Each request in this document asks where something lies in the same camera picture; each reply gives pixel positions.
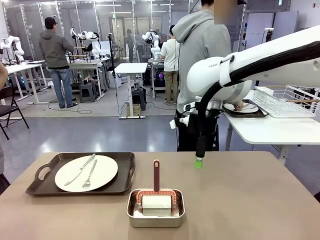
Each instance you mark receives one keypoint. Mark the grey partition panel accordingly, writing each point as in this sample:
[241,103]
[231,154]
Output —
[257,30]

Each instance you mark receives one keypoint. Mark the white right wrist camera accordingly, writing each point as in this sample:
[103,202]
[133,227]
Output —
[190,107]

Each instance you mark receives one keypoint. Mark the grey plastic stool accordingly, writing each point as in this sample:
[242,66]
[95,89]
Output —
[87,93]

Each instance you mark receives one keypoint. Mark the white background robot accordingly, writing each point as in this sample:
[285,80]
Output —
[95,47]
[17,48]
[155,41]

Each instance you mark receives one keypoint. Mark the white side table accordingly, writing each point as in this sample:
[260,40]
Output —
[275,130]

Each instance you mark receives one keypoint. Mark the person in grey hoodie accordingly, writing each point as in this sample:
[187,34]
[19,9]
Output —
[200,50]

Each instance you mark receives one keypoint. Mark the person white shirt khaki trousers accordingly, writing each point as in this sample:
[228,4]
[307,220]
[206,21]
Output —
[170,55]

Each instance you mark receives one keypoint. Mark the silver fork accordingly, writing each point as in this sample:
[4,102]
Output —
[91,172]

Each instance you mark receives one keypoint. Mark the distant person in dark clothes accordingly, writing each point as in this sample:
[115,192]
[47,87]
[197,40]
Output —
[129,42]

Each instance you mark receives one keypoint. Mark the silver table knife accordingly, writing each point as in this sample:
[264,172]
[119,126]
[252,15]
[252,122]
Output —
[75,175]

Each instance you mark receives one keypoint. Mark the right gripper white connector tag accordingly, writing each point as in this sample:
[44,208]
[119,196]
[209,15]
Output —
[178,123]

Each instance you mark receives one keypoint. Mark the small white standing desk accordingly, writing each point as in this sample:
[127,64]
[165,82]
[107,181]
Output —
[131,67]

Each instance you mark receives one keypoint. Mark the black camera tripod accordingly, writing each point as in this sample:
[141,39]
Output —
[111,55]

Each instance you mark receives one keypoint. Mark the white desk carrying robot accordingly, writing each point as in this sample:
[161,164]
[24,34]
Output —
[82,65]

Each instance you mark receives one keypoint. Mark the man in cap grey jacket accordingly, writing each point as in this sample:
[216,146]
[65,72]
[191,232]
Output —
[55,50]

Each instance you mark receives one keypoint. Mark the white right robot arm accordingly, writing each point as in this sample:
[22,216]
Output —
[262,55]

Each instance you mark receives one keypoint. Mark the dark brown serving tray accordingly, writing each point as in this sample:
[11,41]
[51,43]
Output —
[40,186]
[262,111]

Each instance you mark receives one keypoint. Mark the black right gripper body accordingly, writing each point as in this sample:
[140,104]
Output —
[212,122]

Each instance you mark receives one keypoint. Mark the person's right hand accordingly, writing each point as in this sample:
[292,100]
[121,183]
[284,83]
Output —
[238,106]

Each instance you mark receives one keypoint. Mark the large white dinner plate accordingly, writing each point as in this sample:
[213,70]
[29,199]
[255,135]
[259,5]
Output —
[105,172]
[250,109]

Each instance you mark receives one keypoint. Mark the rectangular metal tin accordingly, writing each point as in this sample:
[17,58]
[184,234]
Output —
[155,222]

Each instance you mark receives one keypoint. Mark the long white desk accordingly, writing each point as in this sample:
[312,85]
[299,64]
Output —
[22,68]

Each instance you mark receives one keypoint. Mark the cardboard box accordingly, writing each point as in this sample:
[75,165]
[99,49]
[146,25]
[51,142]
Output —
[136,110]

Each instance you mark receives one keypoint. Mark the dark plastic stool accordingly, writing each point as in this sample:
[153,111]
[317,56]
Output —
[138,98]

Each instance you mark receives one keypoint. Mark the black folding chair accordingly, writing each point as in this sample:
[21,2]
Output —
[8,110]

